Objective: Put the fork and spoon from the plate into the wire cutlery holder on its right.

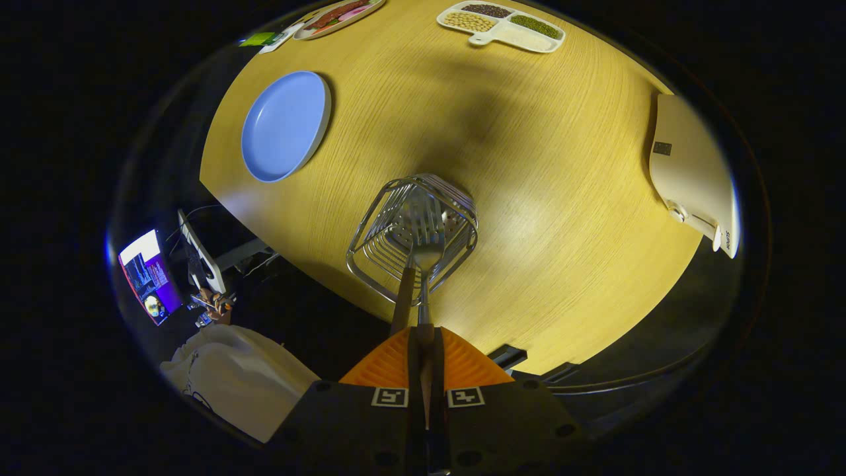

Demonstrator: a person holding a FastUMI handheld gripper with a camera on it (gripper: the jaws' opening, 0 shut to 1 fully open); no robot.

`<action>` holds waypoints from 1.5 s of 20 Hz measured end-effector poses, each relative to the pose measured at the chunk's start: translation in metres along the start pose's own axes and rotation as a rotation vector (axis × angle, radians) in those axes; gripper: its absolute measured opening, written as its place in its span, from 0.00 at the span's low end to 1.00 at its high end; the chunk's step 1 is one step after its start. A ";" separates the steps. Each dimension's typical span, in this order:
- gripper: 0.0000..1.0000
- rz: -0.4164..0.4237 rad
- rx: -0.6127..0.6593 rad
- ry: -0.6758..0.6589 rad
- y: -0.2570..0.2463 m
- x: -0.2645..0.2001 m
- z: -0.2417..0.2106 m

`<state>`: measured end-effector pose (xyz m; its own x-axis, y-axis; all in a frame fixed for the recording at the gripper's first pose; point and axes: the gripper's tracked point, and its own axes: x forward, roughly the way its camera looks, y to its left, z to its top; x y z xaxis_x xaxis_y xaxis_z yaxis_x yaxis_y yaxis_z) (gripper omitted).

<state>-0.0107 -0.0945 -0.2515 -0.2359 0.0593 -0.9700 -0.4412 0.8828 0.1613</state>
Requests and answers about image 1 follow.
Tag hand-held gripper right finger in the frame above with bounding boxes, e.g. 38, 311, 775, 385
428, 326, 586, 476

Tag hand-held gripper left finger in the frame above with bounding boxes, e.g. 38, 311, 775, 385
264, 326, 427, 476

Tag wooden handled metal spoon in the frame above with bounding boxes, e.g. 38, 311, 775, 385
385, 198, 418, 336

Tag wooden handled metal fork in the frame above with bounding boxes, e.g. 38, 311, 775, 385
406, 188, 449, 430

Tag black metal bar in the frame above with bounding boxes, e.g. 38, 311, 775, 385
488, 344, 529, 372

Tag person's white clothing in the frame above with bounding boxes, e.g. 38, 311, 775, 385
160, 323, 323, 444

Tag grey metal bar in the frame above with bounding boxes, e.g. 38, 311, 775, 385
215, 238, 273, 273

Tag blue plate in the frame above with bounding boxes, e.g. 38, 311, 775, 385
241, 70, 332, 184

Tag computer monitor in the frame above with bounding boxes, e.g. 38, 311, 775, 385
118, 229, 183, 327

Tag white toaster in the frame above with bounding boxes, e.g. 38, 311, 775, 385
648, 93, 741, 259

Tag white divided tray of beans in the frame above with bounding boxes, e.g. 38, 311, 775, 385
436, 1, 566, 54

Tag white square coaster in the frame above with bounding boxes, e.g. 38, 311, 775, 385
259, 23, 305, 55

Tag plate of steak and vegetables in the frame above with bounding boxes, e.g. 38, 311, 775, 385
293, 0, 387, 42

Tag green label water bottle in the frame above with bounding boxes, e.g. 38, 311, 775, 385
239, 31, 288, 48

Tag metal wire basket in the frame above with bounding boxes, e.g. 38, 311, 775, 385
346, 173, 479, 307

